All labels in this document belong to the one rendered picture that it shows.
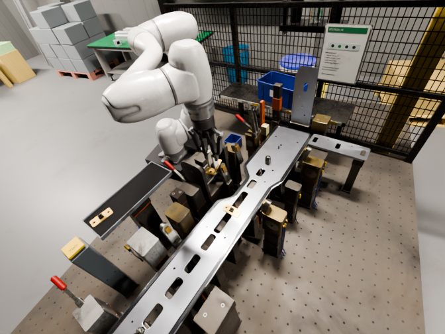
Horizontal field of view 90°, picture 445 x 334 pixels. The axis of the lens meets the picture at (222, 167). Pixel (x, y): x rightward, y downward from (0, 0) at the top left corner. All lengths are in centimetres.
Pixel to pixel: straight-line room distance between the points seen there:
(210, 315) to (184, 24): 114
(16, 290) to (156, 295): 198
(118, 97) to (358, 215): 128
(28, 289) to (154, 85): 236
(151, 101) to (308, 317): 103
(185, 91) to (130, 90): 13
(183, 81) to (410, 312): 122
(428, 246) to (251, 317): 163
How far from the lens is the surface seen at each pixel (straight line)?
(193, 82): 62
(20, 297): 273
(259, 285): 119
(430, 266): 232
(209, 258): 93
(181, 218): 94
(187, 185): 104
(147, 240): 91
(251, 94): 172
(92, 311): 96
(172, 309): 91
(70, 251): 99
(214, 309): 84
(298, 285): 121
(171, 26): 116
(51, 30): 630
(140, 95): 59
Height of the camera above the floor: 185
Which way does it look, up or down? 45 degrees down
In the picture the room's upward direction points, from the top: 11 degrees counter-clockwise
